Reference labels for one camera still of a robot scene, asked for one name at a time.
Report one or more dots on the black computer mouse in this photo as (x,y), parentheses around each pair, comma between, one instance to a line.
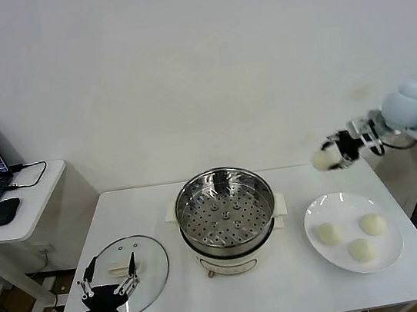
(5,211)

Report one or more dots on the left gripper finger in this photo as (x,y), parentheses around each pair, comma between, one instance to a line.
(86,283)
(133,271)

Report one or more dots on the stainless steel steamer basket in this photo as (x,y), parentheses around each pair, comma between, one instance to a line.
(224,216)

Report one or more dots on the white round plate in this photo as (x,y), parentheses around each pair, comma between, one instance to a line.
(340,211)

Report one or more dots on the white steamed baozi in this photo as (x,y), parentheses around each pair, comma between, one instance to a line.
(330,233)
(373,224)
(360,250)
(323,159)

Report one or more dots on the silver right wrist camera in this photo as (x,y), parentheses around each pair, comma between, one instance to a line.
(368,129)

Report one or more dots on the round glass pot lid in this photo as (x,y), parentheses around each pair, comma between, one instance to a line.
(149,288)

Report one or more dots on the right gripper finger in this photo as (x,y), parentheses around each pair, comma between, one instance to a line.
(343,163)
(332,139)

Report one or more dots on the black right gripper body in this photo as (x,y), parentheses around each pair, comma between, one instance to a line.
(349,146)

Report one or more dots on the cream electric cooker pot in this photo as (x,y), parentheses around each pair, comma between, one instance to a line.
(231,263)

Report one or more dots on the white side table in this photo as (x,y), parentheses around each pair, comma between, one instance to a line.
(41,210)

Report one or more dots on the white wall socket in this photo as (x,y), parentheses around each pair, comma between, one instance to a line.
(45,250)

